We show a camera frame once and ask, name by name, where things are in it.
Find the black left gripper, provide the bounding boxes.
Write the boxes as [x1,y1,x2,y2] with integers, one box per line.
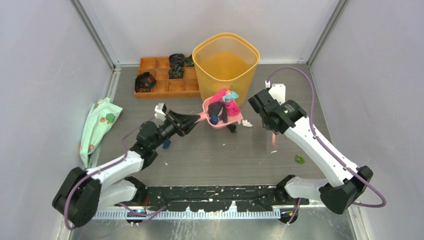
[150,110,201,150]

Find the pink hand brush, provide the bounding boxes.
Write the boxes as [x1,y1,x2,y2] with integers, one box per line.
[271,133,276,147]

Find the pink plastic dustpan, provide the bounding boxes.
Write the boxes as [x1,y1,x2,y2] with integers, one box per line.
[195,97,244,129]

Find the dark blue paper scrap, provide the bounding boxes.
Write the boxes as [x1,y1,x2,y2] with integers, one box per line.
[210,114,220,125]

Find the teal paper scrap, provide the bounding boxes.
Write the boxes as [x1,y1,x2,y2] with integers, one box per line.
[222,91,239,103]

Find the yellow mesh waste basket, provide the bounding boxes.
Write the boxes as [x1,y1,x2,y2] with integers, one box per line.
[192,32,260,106]

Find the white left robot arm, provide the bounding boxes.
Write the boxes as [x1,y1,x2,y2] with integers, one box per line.
[52,110,201,230]

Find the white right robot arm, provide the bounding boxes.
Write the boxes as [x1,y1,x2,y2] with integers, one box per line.
[248,89,374,215]

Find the white paper scrap right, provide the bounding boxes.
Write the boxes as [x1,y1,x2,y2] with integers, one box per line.
[241,119,254,128]

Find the green paper scrap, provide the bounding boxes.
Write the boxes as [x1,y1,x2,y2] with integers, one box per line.
[295,154,305,164]

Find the black green rolled sock middle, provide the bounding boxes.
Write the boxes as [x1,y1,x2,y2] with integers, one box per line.
[168,65,184,79]

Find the dark green rolled sock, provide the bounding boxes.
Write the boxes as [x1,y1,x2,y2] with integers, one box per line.
[184,55,195,67]

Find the orange compartment tray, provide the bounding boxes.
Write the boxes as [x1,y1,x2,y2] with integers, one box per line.
[134,56,201,99]

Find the black rolled sock top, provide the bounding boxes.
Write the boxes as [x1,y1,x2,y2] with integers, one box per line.
[168,53,185,67]

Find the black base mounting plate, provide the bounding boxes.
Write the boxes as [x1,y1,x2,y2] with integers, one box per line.
[123,185,297,213]

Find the green patterned cloth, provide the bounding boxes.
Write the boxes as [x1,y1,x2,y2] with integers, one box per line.
[79,97,123,168]

